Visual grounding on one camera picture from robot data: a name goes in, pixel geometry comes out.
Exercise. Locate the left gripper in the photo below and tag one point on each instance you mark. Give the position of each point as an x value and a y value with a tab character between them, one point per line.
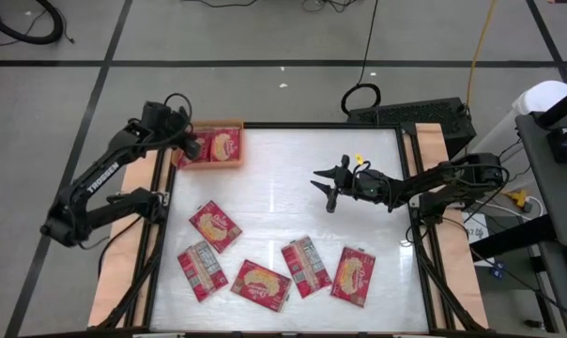
166	122

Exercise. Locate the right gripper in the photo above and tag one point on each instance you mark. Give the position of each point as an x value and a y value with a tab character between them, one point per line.
368	185

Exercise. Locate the red popcorn bag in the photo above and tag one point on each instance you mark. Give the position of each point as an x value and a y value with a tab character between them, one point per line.
202	271
226	145
261	285
306	266
214	226
204	145
352	278

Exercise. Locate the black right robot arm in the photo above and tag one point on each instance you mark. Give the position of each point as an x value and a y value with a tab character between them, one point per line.
433	180

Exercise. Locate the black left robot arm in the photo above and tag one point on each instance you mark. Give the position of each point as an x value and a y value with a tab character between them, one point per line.
102	178

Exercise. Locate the black computer case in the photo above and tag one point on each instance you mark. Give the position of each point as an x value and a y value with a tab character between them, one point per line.
415	117

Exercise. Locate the white paper sheet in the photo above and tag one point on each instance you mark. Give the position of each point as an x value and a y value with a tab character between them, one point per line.
476	230

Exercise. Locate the light wooden board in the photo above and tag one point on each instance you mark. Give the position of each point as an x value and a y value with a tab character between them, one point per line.
112	281
466	291

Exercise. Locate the white lined bin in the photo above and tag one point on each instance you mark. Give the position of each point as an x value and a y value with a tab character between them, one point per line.
499	136

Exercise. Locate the yellow power plug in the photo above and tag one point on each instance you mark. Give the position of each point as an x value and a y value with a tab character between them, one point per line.
518	197

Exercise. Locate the black desk crossbar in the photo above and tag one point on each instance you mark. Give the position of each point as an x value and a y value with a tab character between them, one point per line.
513	235

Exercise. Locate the blue tags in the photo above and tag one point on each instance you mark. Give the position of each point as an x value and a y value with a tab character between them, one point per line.
499	271

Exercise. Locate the grey side desk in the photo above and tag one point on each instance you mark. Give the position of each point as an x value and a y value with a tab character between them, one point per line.
546	197

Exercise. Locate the black screen device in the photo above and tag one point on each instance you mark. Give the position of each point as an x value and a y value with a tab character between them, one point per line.
558	145

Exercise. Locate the black desk bar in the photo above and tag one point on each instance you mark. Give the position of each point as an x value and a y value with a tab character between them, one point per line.
562	105

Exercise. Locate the small black floor box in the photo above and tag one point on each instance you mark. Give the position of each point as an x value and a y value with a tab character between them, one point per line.
532	324

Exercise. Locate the black table frame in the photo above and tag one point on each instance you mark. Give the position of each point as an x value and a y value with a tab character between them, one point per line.
311	126

